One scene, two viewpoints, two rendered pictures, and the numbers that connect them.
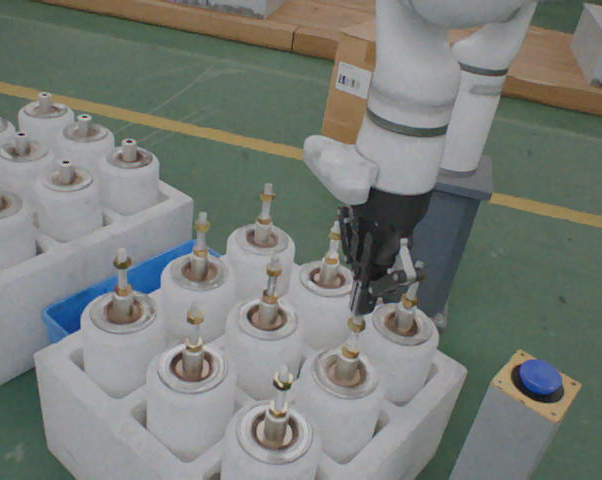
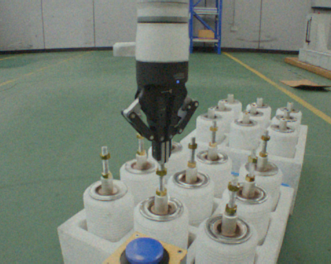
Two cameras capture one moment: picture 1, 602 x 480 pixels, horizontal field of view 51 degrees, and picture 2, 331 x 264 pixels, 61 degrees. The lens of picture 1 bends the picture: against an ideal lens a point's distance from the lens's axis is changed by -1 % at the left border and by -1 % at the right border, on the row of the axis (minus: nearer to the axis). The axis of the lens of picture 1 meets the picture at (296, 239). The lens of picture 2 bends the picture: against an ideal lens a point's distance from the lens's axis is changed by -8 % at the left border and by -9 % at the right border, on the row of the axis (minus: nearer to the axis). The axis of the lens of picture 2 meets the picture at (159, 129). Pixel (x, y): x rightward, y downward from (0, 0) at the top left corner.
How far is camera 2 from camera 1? 0.71 m
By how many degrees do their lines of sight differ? 75
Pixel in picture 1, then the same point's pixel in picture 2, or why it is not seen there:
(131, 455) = not seen: hidden behind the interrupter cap
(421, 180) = (140, 51)
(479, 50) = not seen: outside the picture
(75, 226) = (235, 141)
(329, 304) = (226, 199)
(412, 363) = (201, 247)
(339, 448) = not seen: hidden behind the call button
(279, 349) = (171, 188)
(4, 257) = (200, 136)
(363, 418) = (137, 228)
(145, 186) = (277, 142)
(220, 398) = (128, 177)
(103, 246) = (238, 156)
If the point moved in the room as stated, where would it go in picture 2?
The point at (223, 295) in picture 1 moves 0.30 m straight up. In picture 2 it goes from (203, 168) to (209, 27)
